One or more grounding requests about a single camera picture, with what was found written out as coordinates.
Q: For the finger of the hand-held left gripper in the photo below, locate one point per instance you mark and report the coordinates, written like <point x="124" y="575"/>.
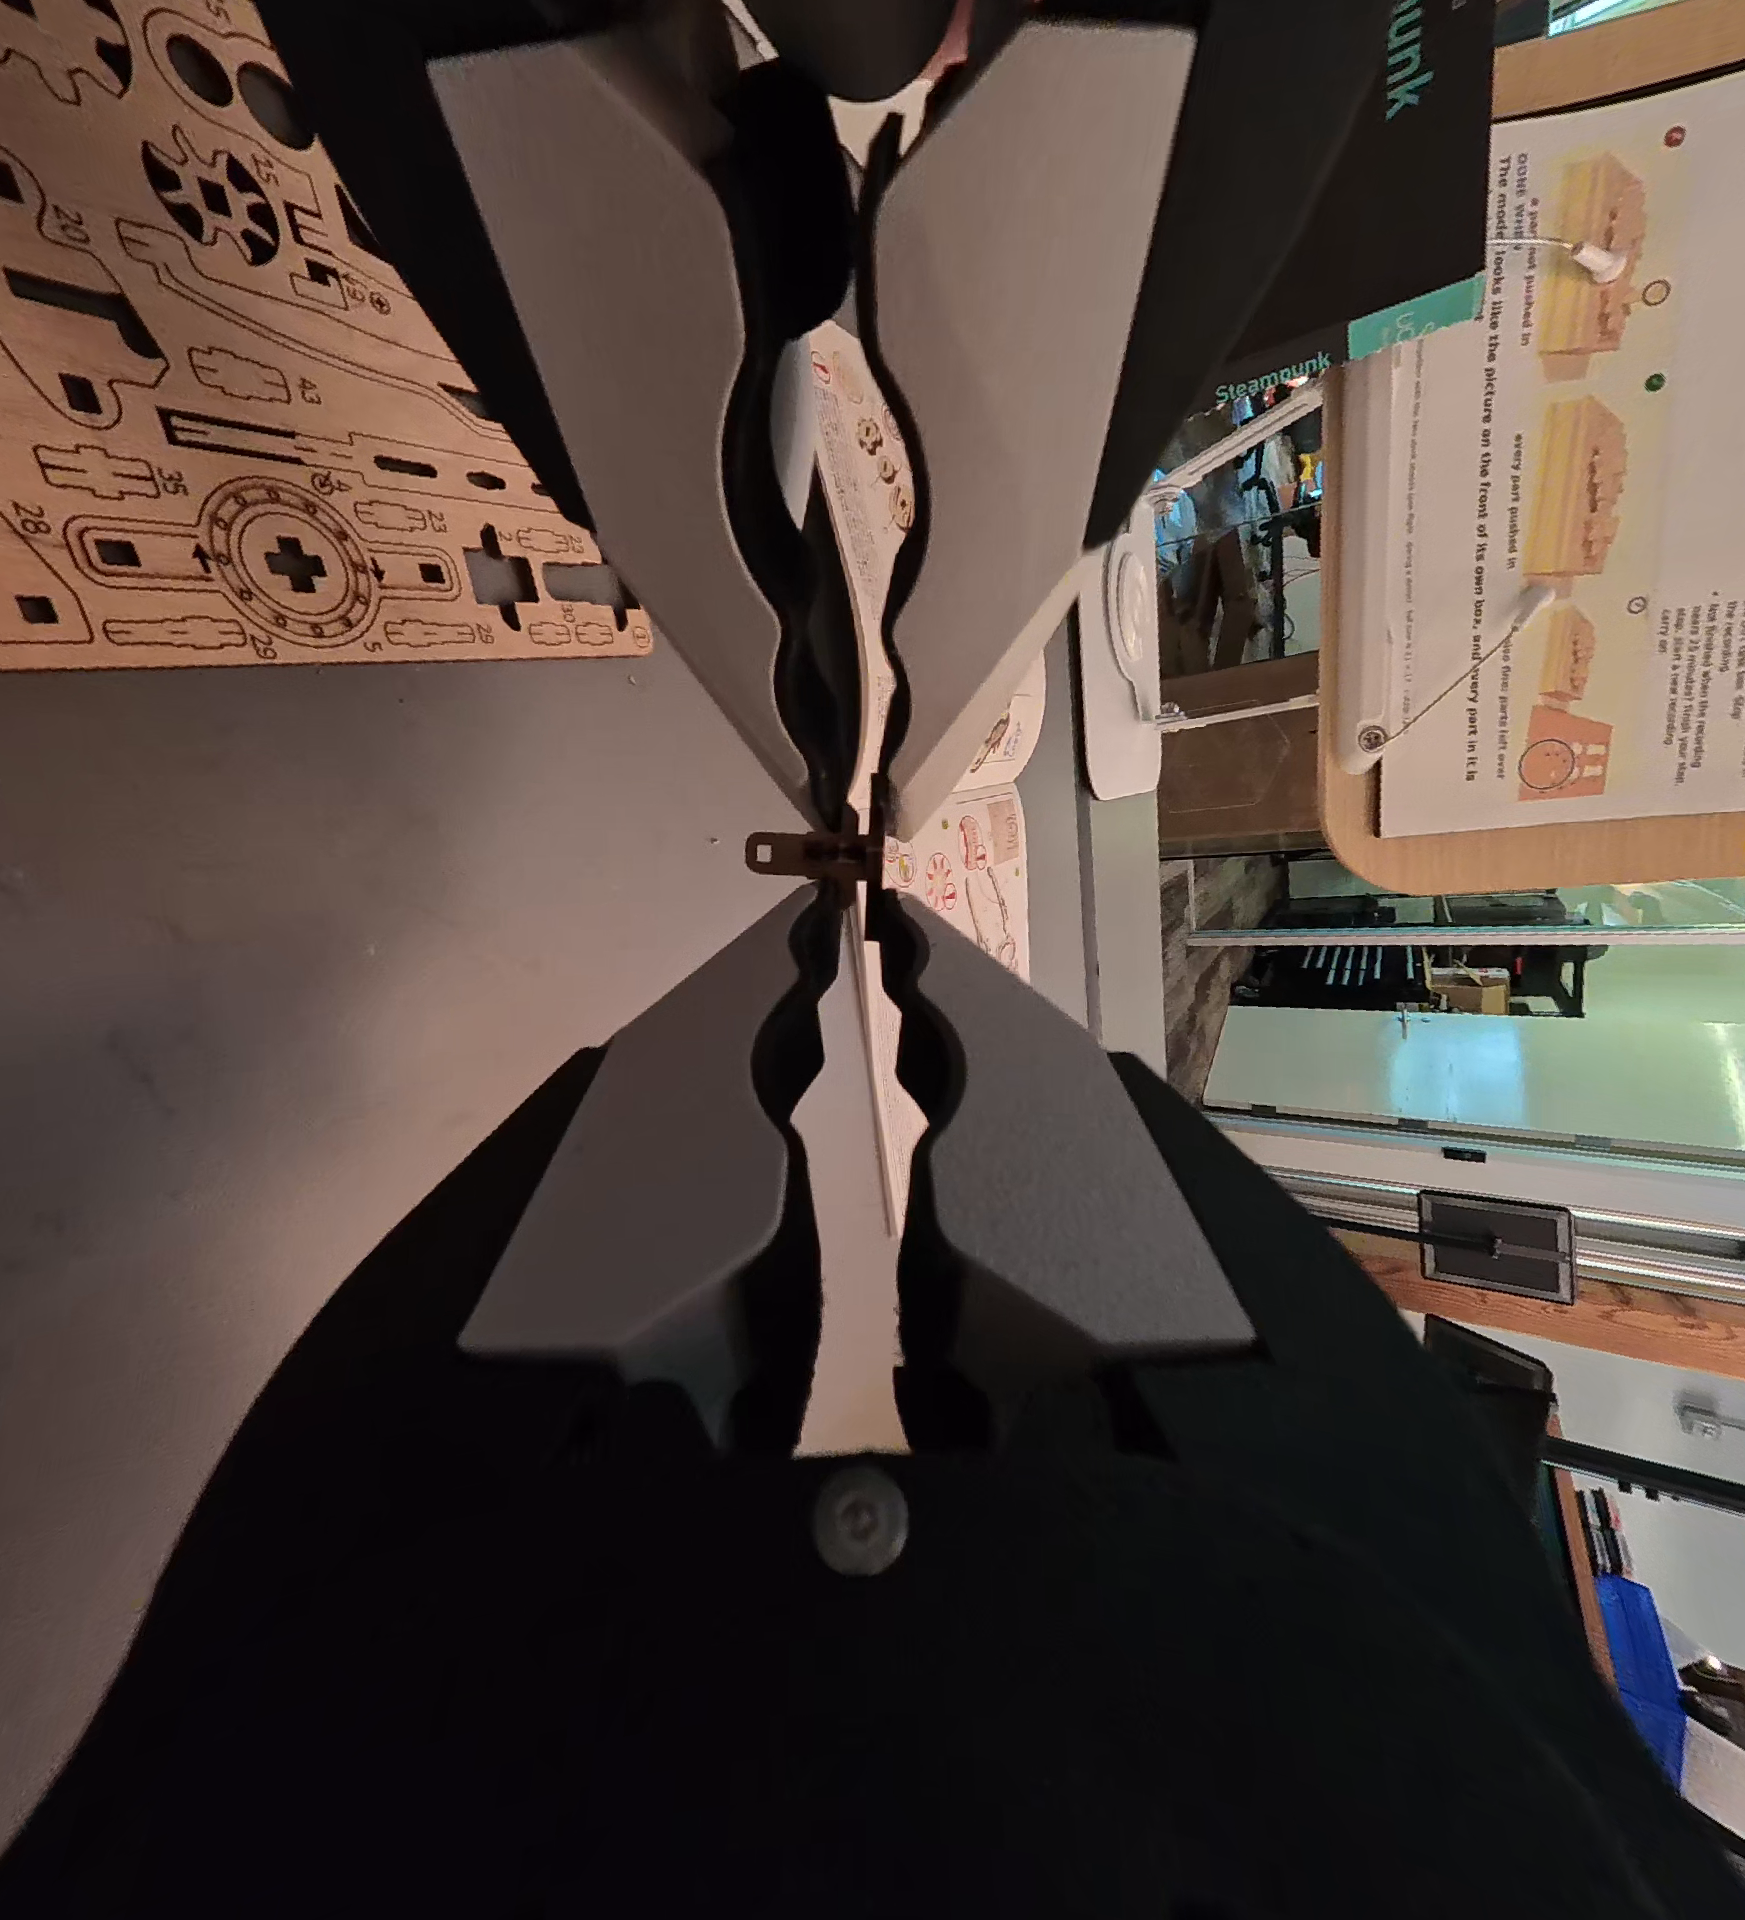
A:
<point x="603" y="304"/>
<point x="1038" y="304"/>

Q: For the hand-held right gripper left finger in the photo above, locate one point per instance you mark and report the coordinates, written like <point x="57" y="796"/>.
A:
<point x="632" y="1202"/>

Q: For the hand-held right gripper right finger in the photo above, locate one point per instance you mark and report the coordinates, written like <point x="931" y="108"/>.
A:
<point x="1080" y="1202"/>

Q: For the laser-cut plywood parts sheet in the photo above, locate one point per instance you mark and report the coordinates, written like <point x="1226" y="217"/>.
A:
<point x="138" y="376"/>

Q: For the black model kit box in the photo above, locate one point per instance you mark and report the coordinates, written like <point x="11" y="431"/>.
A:
<point x="1426" y="194"/>

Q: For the assembly instruction booklet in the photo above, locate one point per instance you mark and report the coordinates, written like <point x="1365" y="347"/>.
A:
<point x="986" y="870"/>

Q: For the black framed panel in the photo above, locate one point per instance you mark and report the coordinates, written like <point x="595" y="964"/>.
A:
<point x="1499" y="1246"/>

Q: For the wooden display board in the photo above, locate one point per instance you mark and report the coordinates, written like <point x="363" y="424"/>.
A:
<point x="1413" y="854"/>

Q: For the printed instruction sheet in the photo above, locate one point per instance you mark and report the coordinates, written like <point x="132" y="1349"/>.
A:
<point x="1639" y="450"/>

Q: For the blue plastic bins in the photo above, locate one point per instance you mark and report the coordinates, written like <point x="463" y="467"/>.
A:
<point x="1645" y="1680"/>

